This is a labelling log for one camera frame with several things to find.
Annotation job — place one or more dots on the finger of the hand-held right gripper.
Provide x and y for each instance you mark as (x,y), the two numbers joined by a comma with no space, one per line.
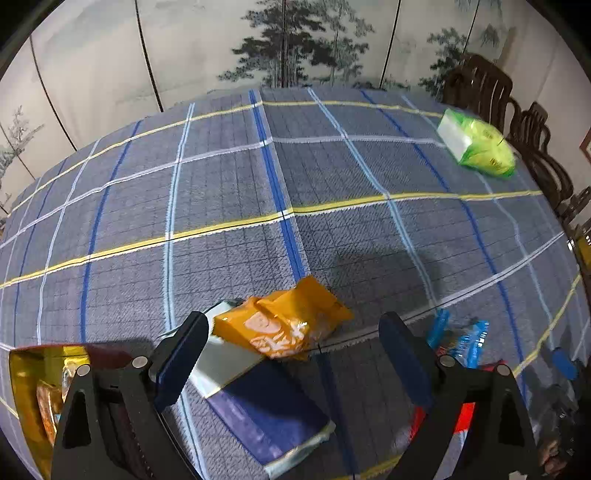
(564,363)

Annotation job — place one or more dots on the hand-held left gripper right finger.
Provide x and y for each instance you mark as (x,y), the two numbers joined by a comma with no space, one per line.
(406,364)

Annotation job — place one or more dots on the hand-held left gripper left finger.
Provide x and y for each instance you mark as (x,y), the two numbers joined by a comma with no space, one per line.
(178,364)

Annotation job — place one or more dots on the red packet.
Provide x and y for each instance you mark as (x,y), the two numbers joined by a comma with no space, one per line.
(464,415)

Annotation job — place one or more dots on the blue and white packet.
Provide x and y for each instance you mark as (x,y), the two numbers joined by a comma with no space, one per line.
(268,410)

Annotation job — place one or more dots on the clear packet orange fried snack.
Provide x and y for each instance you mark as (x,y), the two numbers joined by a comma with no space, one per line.
(48,406)

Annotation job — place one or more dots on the red tin box gold interior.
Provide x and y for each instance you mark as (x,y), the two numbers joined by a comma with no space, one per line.
(27,397)

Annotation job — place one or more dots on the blue plaid tablecloth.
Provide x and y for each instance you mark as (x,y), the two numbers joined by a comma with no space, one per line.
(323,184)

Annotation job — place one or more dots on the green tissue pack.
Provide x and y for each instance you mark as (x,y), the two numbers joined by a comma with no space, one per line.
(480,143)

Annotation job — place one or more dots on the painted landscape folding screen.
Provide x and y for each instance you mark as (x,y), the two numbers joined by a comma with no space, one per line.
(207,46)

